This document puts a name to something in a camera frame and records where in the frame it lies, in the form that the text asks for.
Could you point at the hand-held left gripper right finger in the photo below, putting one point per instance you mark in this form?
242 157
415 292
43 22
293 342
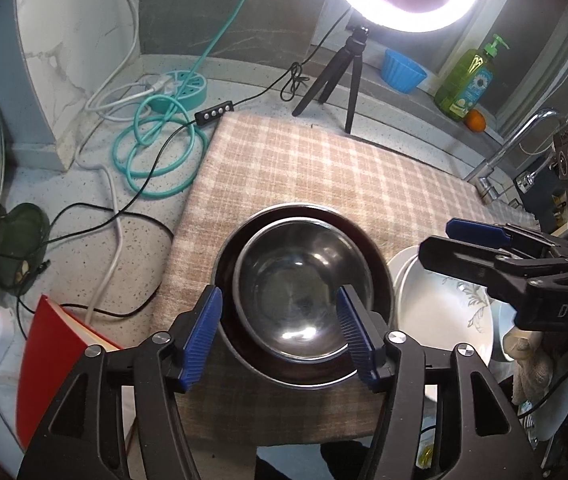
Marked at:
353 340

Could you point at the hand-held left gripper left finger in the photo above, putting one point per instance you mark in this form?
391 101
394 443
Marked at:
204 340

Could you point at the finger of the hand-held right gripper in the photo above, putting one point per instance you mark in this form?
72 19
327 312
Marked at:
473 232
463 260

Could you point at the white plate with leaf print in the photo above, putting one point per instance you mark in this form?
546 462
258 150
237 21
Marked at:
438 315

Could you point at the pale green bowl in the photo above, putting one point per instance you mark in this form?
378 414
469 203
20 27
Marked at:
504 327

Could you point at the large stainless steel bowl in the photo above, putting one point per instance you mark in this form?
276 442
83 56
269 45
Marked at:
228 270

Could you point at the red steel bowl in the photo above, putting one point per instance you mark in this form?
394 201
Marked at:
304 280

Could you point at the person's right hand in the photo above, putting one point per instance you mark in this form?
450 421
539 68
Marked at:
533 365

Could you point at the dark blue container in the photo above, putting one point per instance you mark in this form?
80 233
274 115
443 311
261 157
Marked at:
543 205

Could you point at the chrome faucet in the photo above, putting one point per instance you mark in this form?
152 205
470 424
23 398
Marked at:
508 147

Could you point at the orange fruit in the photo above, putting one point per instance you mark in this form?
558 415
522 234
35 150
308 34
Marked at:
475 121

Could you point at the green dish soap bottle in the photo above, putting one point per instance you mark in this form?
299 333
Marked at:
468 85

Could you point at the red book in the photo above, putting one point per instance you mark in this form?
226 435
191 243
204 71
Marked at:
49 360

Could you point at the blue fluted bowl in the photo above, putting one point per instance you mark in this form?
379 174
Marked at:
403 72

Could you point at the beige checked cloth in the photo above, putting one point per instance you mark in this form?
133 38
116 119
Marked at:
289 170

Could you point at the dark green object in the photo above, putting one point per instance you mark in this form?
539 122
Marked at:
21 240

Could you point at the black tripod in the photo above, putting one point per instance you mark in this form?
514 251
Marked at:
353 55

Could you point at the black inline remote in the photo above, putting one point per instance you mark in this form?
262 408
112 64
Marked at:
214 113

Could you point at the round teal power strip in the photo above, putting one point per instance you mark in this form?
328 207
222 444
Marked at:
184 92

